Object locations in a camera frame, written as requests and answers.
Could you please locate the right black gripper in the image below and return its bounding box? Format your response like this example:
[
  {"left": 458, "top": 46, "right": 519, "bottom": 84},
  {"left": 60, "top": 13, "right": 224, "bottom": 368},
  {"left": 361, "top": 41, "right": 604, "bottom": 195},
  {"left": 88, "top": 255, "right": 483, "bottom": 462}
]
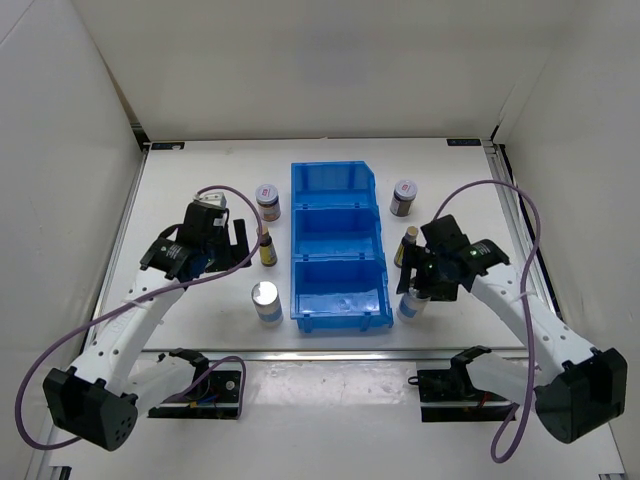
[{"left": 396, "top": 244, "right": 459, "bottom": 302}]

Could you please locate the yellow label sauce bottle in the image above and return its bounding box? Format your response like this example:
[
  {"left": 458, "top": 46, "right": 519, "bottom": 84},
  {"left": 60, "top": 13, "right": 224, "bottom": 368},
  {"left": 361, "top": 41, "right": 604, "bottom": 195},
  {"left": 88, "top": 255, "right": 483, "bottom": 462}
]
[
  {"left": 394, "top": 226, "right": 418, "bottom": 268},
  {"left": 257, "top": 225, "right": 278, "bottom": 267}
]

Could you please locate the white bead shaker jar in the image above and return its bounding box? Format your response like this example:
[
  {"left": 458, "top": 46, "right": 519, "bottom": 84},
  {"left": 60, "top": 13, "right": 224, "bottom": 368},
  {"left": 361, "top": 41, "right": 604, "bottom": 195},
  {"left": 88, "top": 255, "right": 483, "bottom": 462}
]
[
  {"left": 251, "top": 281, "right": 283, "bottom": 326},
  {"left": 396, "top": 288, "right": 430, "bottom": 323}
]

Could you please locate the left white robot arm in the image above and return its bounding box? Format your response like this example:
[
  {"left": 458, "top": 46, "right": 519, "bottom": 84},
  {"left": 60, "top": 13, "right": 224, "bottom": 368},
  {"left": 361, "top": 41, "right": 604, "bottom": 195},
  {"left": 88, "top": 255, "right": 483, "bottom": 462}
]
[{"left": 43, "top": 192, "right": 249, "bottom": 451}]

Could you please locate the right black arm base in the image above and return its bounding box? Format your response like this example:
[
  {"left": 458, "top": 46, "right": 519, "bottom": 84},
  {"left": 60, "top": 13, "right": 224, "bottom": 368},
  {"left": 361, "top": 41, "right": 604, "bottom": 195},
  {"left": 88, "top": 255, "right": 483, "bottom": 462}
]
[{"left": 407, "top": 370, "right": 511, "bottom": 423}]

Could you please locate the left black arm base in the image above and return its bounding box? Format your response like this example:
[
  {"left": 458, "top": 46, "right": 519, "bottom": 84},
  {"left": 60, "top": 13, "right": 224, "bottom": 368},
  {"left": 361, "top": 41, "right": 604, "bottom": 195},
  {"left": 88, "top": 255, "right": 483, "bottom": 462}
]
[{"left": 147, "top": 356, "right": 247, "bottom": 420}]

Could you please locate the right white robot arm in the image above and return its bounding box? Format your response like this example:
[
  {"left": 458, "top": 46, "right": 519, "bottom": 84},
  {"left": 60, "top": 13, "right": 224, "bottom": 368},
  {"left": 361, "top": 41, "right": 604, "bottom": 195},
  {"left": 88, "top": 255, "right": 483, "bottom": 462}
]
[{"left": 396, "top": 215, "right": 628, "bottom": 444}]

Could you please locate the left dark spice jar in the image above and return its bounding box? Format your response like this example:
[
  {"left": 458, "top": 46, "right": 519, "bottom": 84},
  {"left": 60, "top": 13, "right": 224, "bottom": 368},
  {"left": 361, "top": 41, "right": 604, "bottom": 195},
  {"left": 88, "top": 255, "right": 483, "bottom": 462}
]
[{"left": 255, "top": 184, "right": 281, "bottom": 222}]

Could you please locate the dark spice jar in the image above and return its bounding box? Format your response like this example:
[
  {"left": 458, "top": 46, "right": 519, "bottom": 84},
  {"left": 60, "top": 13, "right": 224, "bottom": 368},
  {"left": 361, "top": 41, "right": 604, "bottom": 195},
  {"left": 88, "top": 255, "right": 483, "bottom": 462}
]
[
  {"left": 255, "top": 184, "right": 281, "bottom": 222},
  {"left": 390, "top": 179, "right": 418, "bottom": 217}
]

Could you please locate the blue three-compartment plastic bin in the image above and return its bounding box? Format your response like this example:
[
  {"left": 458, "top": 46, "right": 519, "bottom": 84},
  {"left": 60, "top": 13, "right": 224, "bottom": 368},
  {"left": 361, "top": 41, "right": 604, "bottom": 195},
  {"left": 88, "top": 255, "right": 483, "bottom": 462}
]
[{"left": 290, "top": 161, "right": 394, "bottom": 334}]

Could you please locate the right dark spice jar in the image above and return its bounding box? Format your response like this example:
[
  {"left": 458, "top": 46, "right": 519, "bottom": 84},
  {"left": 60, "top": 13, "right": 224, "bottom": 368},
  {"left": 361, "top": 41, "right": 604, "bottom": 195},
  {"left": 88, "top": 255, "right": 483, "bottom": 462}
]
[{"left": 390, "top": 179, "right": 418, "bottom": 217}]

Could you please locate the left blue corner label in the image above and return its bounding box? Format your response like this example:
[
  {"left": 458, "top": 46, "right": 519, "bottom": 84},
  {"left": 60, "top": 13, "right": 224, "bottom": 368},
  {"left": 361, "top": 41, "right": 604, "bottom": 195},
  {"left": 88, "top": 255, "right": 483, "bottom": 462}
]
[{"left": 150, "top": 142, "right": 185, "bottom": 151}]

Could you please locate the blue corner label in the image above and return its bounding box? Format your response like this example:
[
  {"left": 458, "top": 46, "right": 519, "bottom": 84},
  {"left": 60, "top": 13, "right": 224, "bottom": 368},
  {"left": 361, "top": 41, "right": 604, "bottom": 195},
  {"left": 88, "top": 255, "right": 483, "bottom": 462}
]
[
  {"left": 446, "top": 138, "right": 482, "bottom": 147},
  {"left": 150, "top": 142, "right": 185, "bottom": 151}
]

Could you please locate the right blue corner label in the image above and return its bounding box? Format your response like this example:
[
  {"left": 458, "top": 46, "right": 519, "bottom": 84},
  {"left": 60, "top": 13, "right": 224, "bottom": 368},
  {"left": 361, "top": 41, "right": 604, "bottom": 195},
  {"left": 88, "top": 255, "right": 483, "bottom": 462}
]
[{"left": 446, "top": 138, "right": 482, "bottom": 147}]

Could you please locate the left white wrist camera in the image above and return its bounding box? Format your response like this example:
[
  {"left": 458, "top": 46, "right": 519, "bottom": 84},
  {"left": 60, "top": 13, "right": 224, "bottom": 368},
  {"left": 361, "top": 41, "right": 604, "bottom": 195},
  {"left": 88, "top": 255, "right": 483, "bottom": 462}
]
[{"left": 194, "top": 191, "right": 227, "bottom": 210}]

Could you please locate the left aluminium rail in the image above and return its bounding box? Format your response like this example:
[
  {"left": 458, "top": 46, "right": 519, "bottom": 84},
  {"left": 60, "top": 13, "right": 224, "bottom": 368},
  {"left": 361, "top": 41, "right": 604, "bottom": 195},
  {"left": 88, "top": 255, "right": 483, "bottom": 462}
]
[{"left": 69, "top": 145, "right": 144, "bottom": 330}]

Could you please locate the aluminium rail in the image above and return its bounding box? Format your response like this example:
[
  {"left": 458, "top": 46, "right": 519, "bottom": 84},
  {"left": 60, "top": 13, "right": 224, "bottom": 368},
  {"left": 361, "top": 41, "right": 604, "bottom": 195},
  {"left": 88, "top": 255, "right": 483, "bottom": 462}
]
[
  {"left": 69, "top": 145, "right": 144, "bottom": 330},
  {"left": 482, "top": 140, "right": 563, "bottom": 319},
  {"left": 139, "top": 348, "right": 526, "bottom": 363}
]

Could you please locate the right aluminium rail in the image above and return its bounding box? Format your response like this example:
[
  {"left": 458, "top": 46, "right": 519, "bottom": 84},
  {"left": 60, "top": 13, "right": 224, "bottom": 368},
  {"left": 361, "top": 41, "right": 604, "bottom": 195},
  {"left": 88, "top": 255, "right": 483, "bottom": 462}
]
[{"left": 482, "top": 140, "right": 563, "bottom": 319}]

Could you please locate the front aluminium rail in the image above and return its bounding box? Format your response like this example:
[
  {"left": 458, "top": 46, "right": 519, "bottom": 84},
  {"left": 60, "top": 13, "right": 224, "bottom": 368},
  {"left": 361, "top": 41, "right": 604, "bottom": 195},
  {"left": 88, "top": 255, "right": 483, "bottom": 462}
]
[{"left": 139, "top": 348, "right": 526, "bottom": 363}]

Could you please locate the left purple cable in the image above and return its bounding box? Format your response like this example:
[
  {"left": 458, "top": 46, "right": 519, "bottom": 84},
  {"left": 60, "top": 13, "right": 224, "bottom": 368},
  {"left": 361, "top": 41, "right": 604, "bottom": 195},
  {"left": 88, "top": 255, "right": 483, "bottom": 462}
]
[{"left": 14, "top": 185, "right": 265, "bottom": 451}]

